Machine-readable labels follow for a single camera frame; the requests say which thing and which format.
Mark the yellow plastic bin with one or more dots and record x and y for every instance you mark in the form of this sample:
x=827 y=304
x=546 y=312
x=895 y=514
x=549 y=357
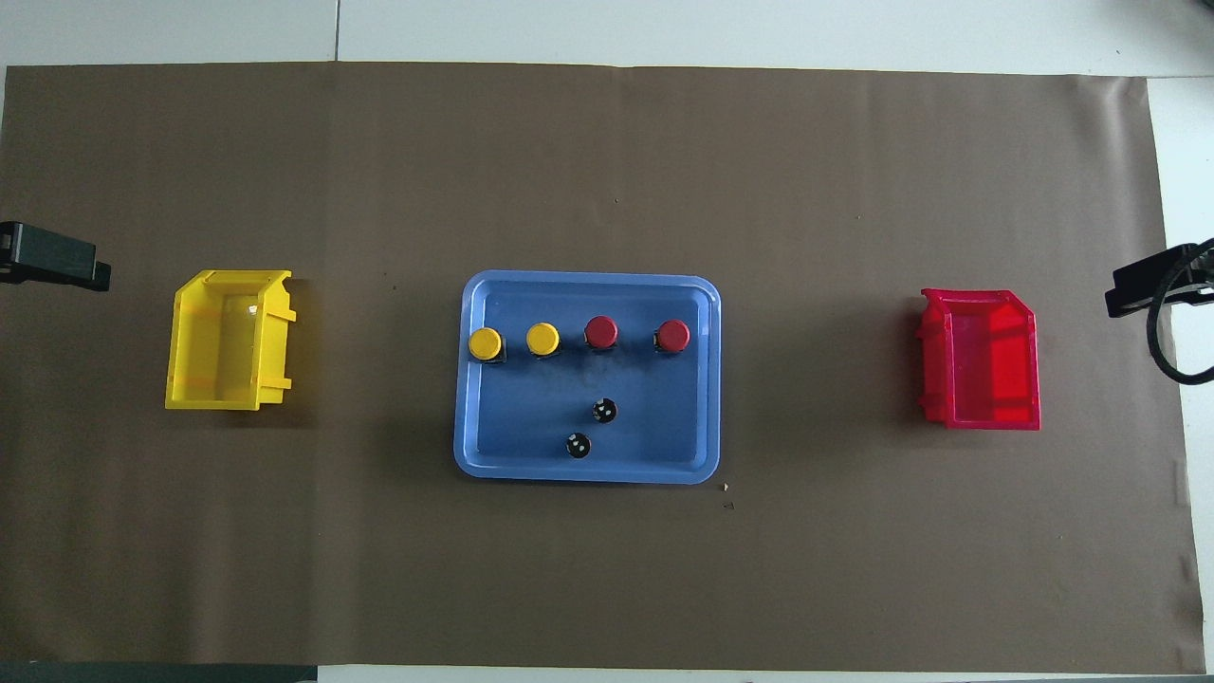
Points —
x=223 y=351

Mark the small black cylindrical capacitor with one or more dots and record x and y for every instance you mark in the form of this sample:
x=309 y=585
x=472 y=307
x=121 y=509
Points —
x=604 y=411
x=578 y=445

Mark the yellow push button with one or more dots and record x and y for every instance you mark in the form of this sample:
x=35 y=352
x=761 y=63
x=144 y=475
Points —
x=542 y=339
x=486 y=343

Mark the red plastic bin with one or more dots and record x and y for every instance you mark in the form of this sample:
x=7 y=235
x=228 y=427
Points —
x=986 y=365

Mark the red push button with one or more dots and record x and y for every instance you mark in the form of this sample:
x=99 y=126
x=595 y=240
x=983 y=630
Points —
x=673 y=335
x=600 y=331

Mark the brown paper table mat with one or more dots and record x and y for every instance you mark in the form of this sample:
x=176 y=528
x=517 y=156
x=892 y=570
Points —
x=607 y=569

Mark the blue plastic tray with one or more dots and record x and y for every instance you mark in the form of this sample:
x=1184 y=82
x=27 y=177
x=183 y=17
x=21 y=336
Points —
x=654 y=427

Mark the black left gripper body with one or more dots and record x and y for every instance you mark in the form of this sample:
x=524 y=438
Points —
x=47 y=256

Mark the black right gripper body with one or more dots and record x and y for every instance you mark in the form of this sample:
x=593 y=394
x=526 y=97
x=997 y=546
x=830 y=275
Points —
x=1176 y=277

